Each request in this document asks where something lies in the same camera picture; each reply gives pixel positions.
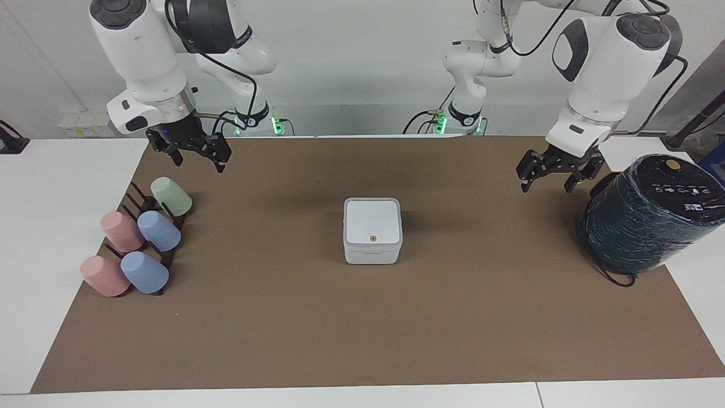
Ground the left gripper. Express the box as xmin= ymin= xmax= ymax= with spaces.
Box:
xmin=515 ymin=143 xmax=606 ymax=194

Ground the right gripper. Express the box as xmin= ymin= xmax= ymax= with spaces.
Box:
xmin=146 ymin=111 xmax=233 ymax=174

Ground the white square trash can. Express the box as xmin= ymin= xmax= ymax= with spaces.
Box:
xmin=343 ymin=197 xmax=404 ymax=265

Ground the green cup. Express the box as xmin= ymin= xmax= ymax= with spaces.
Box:
xmin=151 ymin=177 xmax=193 ymax=217

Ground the dark brown cup rack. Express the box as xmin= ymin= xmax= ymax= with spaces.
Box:
xmin=103 ymin=181 xmax=187 ymax=296

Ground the blue cup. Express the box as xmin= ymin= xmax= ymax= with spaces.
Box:
xmin=137 ymin=210 xmax=182 ymax=252
xmin=120 ymin=251 xmax=170 ymax=295

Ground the pink cup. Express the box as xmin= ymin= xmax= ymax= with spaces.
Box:
xmin=79 ymin=255 xmax=131 ymax=298
xmin=100 ymin=211 xmax=146 ymax=253

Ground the black stand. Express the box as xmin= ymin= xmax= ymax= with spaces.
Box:
xmin=0 ymin=120 xmax=31 ymax=155
xmin=665 ymin=93 xmax=725 ymax=150

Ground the blue box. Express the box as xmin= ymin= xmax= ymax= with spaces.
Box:
xmin=698 ymin=144 xmax=725 ymax=185

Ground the black cable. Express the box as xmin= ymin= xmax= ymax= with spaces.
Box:
xmin=494 ymin=0 xmax=670 ymax=58
xmin=615 ymin=54 xmax=689 ymax=137
xmin=164 ymin=0 xmax=258 ymax=137

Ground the dark wrapped cord spool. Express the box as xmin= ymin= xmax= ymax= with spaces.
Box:
xmin=575 ymin=154 xmax=725 ymax=288

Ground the white wall socket strip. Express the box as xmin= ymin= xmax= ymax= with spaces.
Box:
xmin=58 ymin=112 xmax=115 ymax=138

